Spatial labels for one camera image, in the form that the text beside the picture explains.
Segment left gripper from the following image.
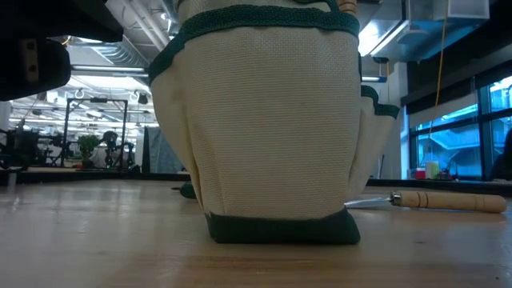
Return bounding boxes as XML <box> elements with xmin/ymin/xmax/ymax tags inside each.
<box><xmin>0</xmin><ymin>0</ymin><xmax>124</xmax><ymax>102</ymax></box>

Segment cream canvas gardening bag green trim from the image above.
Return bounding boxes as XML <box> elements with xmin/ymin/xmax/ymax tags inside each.
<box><xmin>147</xmin><ymin>0</ymin><xmax>401</xmax><ymax>246</ymax></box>

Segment wooden-handled hand rake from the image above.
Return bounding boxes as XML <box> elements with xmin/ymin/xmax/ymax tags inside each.
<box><xmin>338</xmin><ymin>0</ymin><xmax>358</xmax><ymax>17</ymax></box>

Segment wooden-handled silver trowel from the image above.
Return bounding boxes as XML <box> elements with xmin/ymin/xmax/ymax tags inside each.
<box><xmin>344</xmin><ymin>190</ymin><xmax>508</xmax><ymax>214</ymax></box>

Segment leafy potted plant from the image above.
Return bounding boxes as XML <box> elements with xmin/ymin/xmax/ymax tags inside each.
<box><xmin>77</xmin><ymin>134</ymin><xmax>101</xmax><ymax>170</ymax></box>

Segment person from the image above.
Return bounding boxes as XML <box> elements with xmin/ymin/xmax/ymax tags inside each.
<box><xmin>490</xmin><ymin>127</ymin><xmax>512</xmax><ymax>181</ymax></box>

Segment black background rig frame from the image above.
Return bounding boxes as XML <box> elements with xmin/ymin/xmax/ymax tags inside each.
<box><xmin>59</xmin><ymin>98</ymin><xmax>129</xmax><ymax>169</ymax></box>

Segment black metal table frame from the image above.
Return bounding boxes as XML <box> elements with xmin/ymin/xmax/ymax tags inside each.
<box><xmin>0</xmin><ymin>170</ymin><xmax>512</xmax><ymax>198</ymax></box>

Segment green-handled bypass pruning shears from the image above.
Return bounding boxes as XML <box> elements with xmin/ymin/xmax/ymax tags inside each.
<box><xmin>178</xmin><ymin>182</ymin><xmax>198</xmax><ymax>200</ymax></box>

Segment yellow hanging cable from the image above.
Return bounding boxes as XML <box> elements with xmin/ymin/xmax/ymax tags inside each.
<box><xmin>434</xmin><ymin>0</ymin><xmax>449</xmax><ymax>109</ymax></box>

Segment silver ceiling air duct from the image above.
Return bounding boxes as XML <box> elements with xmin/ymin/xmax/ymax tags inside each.
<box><xmin>358</xmin><ymin>0</ymin><xmax>491</xmax><ymax>63</ymax></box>

